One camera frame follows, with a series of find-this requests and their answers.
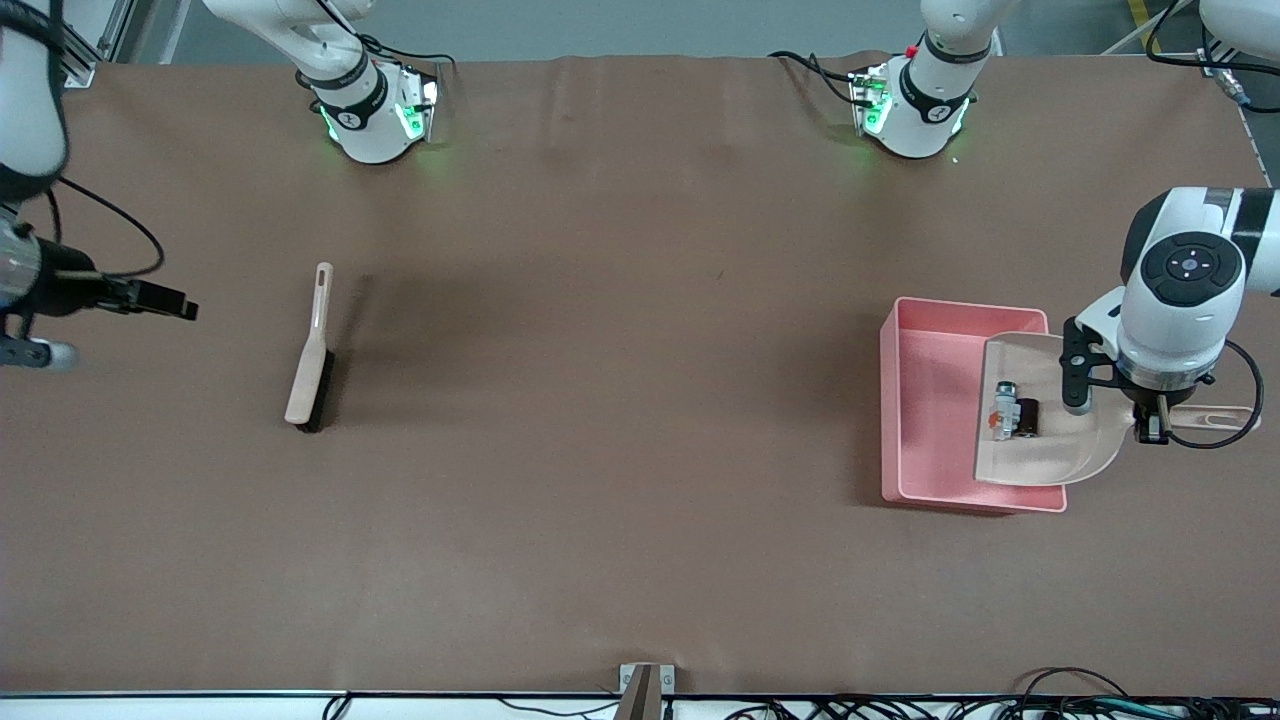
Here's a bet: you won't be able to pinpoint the pale pink dustpan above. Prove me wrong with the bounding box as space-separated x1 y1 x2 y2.
973 332 1263 488

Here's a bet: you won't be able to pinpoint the pale brush with black bristles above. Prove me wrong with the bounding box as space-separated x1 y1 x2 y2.
284 262 337 434

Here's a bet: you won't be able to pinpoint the pink plastic bin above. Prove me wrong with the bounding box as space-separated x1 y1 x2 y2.
880 297 1068 516

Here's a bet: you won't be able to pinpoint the brown table mat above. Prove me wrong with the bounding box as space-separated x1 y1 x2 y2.
0 50 1280 698

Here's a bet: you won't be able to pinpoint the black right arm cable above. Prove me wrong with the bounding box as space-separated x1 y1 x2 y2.
45 175 166 283

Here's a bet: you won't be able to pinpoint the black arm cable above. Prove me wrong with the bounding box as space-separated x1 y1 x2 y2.
45 175 166 283
1165 338 1267 451

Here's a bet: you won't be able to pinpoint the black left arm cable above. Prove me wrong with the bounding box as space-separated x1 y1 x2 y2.
1165 338 1267 451

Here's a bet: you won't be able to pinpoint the aluminium frame extrusion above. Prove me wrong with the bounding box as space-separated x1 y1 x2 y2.
60 0 133 89
1198 30 1280 79

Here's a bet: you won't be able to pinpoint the black right base cable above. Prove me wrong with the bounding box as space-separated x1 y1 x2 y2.
360 35 457 69

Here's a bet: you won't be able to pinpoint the black base cable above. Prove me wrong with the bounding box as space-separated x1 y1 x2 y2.
360 35 457 69
768 50 861 101

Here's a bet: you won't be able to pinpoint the tangled black floor cables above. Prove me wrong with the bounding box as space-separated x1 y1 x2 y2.
720 667 1280 720

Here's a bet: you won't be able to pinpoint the black left base cable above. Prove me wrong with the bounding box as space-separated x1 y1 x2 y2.
768 50 861 101

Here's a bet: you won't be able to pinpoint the metal clamp bracket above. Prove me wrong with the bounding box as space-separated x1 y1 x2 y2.
618 663 677 720

